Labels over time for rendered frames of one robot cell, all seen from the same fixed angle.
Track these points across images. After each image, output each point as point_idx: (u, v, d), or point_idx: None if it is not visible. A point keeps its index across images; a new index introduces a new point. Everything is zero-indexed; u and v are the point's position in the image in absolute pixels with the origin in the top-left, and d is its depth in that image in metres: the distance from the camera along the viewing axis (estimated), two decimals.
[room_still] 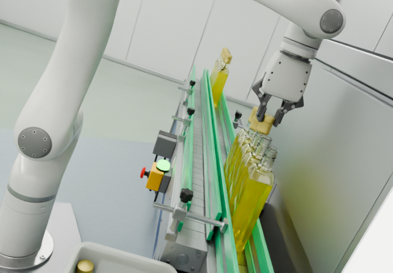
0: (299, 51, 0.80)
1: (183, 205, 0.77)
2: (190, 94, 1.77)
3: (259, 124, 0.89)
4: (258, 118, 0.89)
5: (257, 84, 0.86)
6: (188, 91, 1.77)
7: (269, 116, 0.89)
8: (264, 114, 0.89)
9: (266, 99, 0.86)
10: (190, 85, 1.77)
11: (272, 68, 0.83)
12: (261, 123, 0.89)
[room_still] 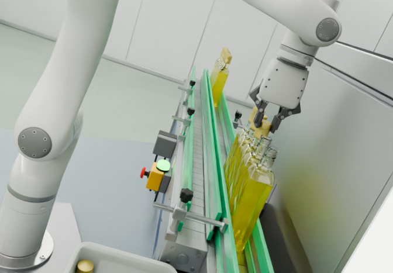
0: (295, 58, 0.80)
1: (183, 205, 0.77)
2: (190, 94, 1.77)
3: (257, 130, 0.90)
4: (255, 124, 0.89)
5: (254, 90, 0.86)
6: (188, 91, 1.77)
7: (266, 122, 0.90)
8: (261, 120, 0.90)
9: (264, 105, 0.87)
10: (190, 85, 1.77)
11: (269, 75, 0.84)
12: (258, 128, 0.89)
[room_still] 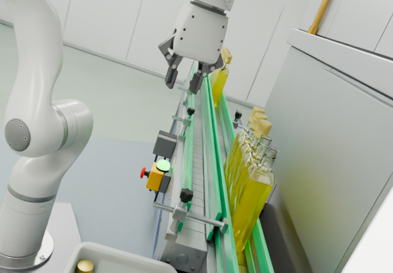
0: (215, 2, 0.66)
1: (183, 205, 0.77)
2: (190, 94, 1.77)
3: (257, 130, 0.90)
4: (169, 84, 0.74)
5: (165, 42, 0.70)
6: (188, 91, 1.77)
7: (266, 122, 0.90)
8: (261, 120, 0.90)
9: (178, 61, 0.71)
10: None
11: (184, 23, 0.68)
12: (258, 128, 0.89)
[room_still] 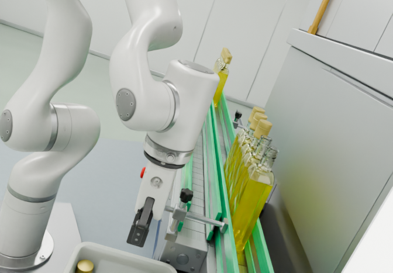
0: (145, 138, 0.62)
1: (183, 205, 0.77)
2: None
3: (257, 130, 0.90)
4: None
5: None
6: None
7: (266, 122, 0.90)
8: (261, 120, 0.90)
9: None
10: None
11: None
12: (258, 128, 0.89)
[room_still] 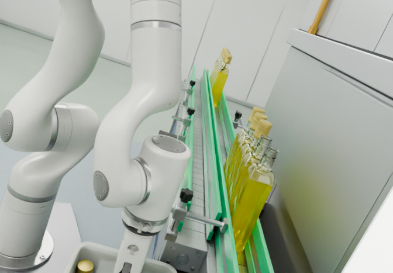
0: None
1: (183, 205, 0.77)
2: (190, 94, 1.77)
3: (257, 130, 0.90)
4: None
5: None
6: (188, 91, 1.77)
7: (266, 122, 0.90)
8: (261, 120, 0.90)
9: None
10: (190, 85, 1.77)
11: None
12: (258, 128, 0.89)
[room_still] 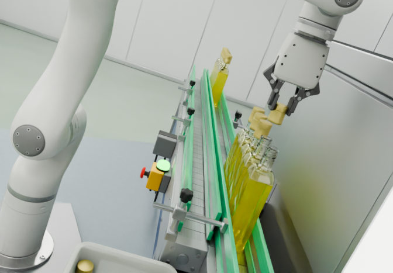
0: (315, 32, 0.73)
1: (183, 205, 0.77)
2: (190, 94, 1.77)
3: (257, 130, 0.90)
4: (270, 106, 0.82)
5: (268, 69, 0.79)
6: (188, 91, 1.77)
7: (266, 122, 0.90)
8: (261, 120, 0.90)
9: (279, 85, 0.79)
10: (190, 85, 1.77)
11: (285, 51, 0.76)
12: (258, 128, 0.89)
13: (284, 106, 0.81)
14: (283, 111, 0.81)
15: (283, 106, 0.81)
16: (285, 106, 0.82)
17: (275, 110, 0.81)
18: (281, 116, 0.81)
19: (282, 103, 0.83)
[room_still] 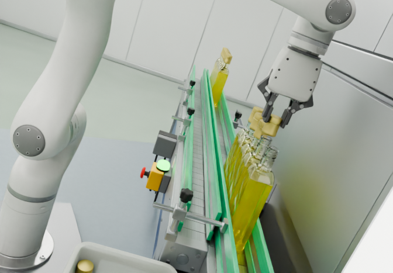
0: (308, 47, 0.74)
1: (183, 205, 0.77)
2: (190, 94, 1.77)
3: (257, 130, 0.90)
4: (264, 118, 0.83)
5: (262, 82, 0.80)
6: (188, 91, 1.77)
7: None
8: (261, 120, 0.90)
9: (273, 97, 0.80)
10: (190, 85, 1.77)
11: (279, 64, 0.77)
12: (258, 128, 0.89)
13: (278, 118, 0.83)
14: (277, 123, 0.82)
15: (278, 118, 0.82)
16: (279, 118, 0.83)
17: (269, 122, 0.82)
18: (275, 128, 0.82)
19: (276, 115, 0.84)
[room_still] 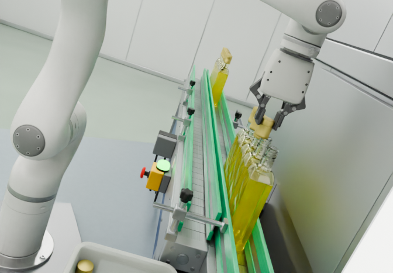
0: (300, 49, 0.74)
1: (183, 205, 0.77)
2: (190, 94, 1.77)
3: None
4: (257, 120, 0.83)
5: (255, 84, 0.80)
6: (188, 91, 1.77)
7: None
8: None
9: (265, 100, 0.81)
10: (190, 85, 1.77)
11: (271, 66, 0.77)
12: None
13: (271, 120, 0.83)
14: (269, 125, 0.82)
15: (270, 121, 0.82)
16: (271, 120, 0.83)
17: (261, 124, 0.83)
18: (268, 130, 0.83)
19: (268, 117, 0.84)
